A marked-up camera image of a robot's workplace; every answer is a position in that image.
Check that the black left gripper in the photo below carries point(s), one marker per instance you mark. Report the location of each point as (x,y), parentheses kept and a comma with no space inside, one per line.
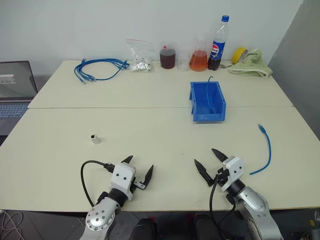
(133,186)

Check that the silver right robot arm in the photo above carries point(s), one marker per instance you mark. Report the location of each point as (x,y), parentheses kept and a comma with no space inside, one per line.
(255,202)

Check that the Pepsi cola bottle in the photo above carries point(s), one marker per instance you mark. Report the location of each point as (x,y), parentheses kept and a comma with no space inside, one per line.
(217,50)

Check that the blue plastic storage bin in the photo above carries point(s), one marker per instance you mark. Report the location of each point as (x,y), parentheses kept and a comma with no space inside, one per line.
(200,100)

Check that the small white connector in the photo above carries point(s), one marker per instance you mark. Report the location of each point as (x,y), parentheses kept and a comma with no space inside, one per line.
(95,140)

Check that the empty clear beaker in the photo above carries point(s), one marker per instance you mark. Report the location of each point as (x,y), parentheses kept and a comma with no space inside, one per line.
(183,65)

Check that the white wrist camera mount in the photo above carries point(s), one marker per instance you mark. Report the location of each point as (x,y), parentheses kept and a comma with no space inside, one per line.
(233,170)
(122,176)

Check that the clear zip bag of couplers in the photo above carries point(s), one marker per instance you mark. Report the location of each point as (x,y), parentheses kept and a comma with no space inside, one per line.
(141,63)

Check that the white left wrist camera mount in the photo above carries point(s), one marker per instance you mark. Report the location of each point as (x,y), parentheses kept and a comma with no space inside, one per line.
(122,176)

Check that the pale green towel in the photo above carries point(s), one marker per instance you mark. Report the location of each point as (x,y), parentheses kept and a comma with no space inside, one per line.
(252,65)

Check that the beaker with dark red liquid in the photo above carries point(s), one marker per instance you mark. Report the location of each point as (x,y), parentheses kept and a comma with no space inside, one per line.
(167,58)

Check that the grey laptop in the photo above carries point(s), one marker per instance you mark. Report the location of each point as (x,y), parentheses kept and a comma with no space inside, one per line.
(15,82)

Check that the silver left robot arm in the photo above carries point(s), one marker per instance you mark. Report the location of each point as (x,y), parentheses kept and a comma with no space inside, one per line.
(100,217)

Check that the flask with orange liquid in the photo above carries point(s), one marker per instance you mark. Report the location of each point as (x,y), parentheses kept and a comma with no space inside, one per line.
(198,61)

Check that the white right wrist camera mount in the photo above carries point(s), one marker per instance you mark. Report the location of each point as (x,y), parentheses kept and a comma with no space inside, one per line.
(233,170)

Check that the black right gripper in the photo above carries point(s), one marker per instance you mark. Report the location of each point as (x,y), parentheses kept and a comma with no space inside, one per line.
(222,175)

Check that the yellow tape roll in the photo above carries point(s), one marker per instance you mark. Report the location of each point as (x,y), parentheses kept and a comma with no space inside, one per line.
(236,56)

